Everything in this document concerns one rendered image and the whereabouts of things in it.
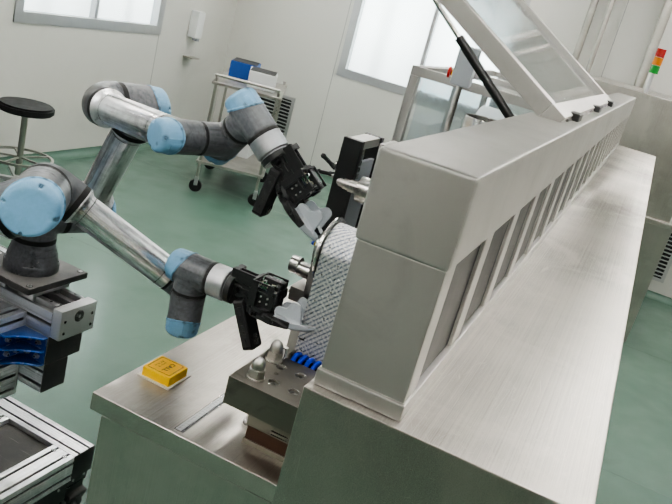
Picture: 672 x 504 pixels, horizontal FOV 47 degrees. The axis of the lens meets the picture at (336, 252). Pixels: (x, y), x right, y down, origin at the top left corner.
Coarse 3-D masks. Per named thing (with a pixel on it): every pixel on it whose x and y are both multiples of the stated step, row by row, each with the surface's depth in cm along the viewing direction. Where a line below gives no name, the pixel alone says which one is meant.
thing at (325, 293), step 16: (320, 288) 158; (336, 288) 157; (320, 304) 159; (336, 304) 157; (304, 320) 161; (320, 320) 160; (304, 336) 162; (320, 336) 160; (304, 352) 163; (320, 352) 161
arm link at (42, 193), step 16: (32, 176) 154; (48, 176) 158; (64, 176) 164; (0, 192) 154; (16, 192) 151; (32, 192) 152; (48, 192) 153; (64, 192) 160; (0, 208) 151; (16, 208) 152; (32, 208) 153; (48, 208) 154; (64, 208) 158; (0, 224) 154; (16, 224) 153; (32, 224) 154; (48, 224) 155
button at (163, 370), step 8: (160, 360) 167; (168, 360) 168; (144, 368) 163; (152, 368) 163; (160, 368) 164; (168, 368) 165; (176, 368) 166; (184, 368) 167; (152, 376) 163; (160, 376) 162; (168, 376) 162; (176, 376) 164; (184, 376) 167; (168, 384) 162
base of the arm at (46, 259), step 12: (12, 240) 214; (24, 240) 211; (12, 252) 212; (24, 252) 212; (36, 252) 212; (48, 252) 215; (12, 264) 212; (24, 264) 212; (36, 264) 213; (48, 264) 215; (36, 276) 213
